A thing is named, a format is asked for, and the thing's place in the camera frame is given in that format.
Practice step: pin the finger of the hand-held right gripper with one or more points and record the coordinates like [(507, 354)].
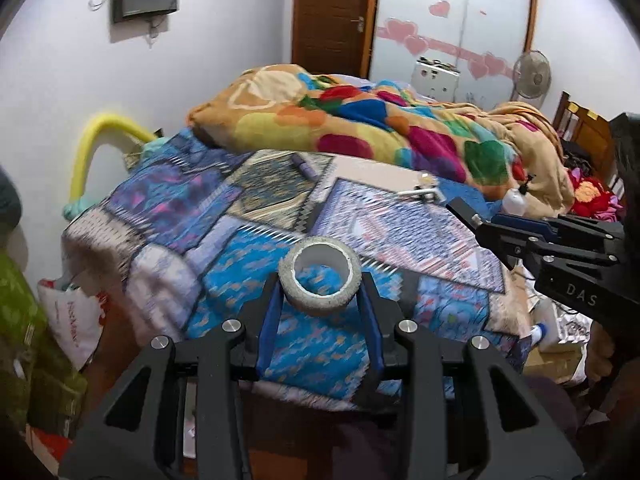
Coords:
[(492, 240), (525, 225)]

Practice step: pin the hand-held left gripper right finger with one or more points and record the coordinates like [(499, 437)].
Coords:
[(372, 332)]

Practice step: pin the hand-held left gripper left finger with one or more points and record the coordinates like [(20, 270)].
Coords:
[(267, 322)]

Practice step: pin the grey tape roll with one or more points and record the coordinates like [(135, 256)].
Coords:
[(320, 306)]

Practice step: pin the person's right hand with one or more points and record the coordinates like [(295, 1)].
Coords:
[(602, 355)]

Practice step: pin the white plastic bottle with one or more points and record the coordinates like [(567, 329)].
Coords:
[(515, 202)]

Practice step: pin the white bottle blue cap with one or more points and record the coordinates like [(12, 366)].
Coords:
[(540, 335)]

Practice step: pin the red plush toy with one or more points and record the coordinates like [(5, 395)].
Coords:
[(592, 195)]

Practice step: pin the brown cardboard box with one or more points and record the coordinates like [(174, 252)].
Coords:
[(552, 362)]

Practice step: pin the white plastic clip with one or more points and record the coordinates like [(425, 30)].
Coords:
[(422, 191)]

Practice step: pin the wooden headboard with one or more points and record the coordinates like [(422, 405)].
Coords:
[(585, 125)]

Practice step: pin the blue patchwork bedspread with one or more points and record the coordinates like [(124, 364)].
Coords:
[(200, 220)]

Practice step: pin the standing electric fan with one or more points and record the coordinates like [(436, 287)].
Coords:
[(532, 75)]

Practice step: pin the purple cylinder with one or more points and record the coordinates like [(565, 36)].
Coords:
[(303, 166)]

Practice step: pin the small white cabinet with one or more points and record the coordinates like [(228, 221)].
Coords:
[(435, 80)]

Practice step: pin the colourful heart print blanket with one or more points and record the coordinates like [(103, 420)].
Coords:
[(360, 125)]

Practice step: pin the white red print bag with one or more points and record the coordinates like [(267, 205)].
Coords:
[(75, 320)]

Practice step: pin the green patterned box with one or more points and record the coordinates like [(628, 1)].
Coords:
[(35, 340)]

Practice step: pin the yellow foam tube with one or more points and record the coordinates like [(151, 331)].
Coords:
[(95, 140)]

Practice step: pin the brown wooden door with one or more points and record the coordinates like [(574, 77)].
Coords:
[(330, 15)]

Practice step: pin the dark grey cloth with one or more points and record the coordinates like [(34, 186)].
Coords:
[(9, 205)]

